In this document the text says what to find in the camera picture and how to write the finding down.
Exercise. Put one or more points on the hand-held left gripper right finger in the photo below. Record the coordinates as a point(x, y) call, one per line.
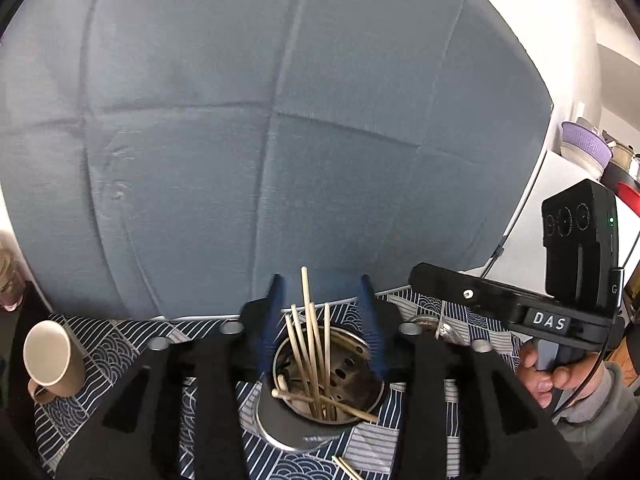
point(369, 312)

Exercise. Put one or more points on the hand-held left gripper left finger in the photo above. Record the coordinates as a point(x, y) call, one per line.
point(272, 312)

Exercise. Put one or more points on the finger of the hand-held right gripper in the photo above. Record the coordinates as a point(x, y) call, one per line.
point(487, 301)

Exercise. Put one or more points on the bunch of wooden chopsticks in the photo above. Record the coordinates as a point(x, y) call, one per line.
point(306, 310)

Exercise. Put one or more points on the metal utensil holder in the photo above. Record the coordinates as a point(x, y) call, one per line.
point(350, 360)

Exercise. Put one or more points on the slim wooden chopstick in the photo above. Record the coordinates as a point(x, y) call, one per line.
point(356, 470)
point(344, 464)
point(440, 316)

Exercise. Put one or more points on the person's right forearm grey sleeve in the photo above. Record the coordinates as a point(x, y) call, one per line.
point(605, 412)

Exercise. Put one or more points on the person's right hand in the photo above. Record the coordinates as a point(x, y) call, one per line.
point(540, 385)

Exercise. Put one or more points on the small metal cup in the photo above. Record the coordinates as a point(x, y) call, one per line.
point(425, 324)

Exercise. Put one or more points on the red container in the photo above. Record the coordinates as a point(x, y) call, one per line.
point(629, 192)

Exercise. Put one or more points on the purple plastic colander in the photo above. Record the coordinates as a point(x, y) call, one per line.
point(585, 147)

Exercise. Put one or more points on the metal cooking pot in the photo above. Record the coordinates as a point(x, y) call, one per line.
point(624, 156)

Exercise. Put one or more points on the blue patterned tablecloth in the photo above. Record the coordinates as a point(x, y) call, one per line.
point(115, 340)

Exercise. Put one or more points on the blue-grey fabric backdrop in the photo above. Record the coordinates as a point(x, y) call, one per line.
point(250, 110)

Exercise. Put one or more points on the beige mug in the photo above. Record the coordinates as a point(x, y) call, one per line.
point(50, 355)

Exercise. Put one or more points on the pink jar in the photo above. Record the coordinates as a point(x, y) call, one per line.
point(9, 285)

